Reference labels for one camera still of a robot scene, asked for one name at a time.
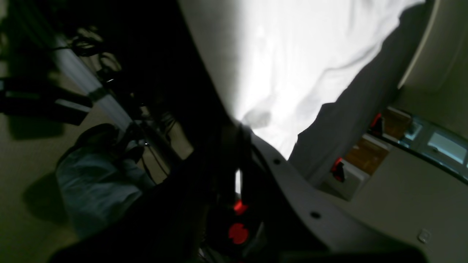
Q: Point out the white printed t-shirt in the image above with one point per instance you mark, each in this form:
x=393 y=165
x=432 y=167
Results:
x=275 y=63

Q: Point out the black table cloth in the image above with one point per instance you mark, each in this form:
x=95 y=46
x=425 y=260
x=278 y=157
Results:
x=183 y=77

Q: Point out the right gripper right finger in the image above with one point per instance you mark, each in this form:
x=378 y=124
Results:
x=299 y=225

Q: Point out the red black clamp far left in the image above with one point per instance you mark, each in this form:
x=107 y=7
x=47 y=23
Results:
x=242 y=225

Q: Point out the red black clamp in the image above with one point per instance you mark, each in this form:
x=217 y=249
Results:
x=337 y=170
x=242 y=225

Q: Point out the red black clamp far right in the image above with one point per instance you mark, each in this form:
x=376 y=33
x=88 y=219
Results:
x=337 y=170

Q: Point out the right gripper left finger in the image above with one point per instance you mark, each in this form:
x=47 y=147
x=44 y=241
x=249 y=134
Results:
x=120 y=215

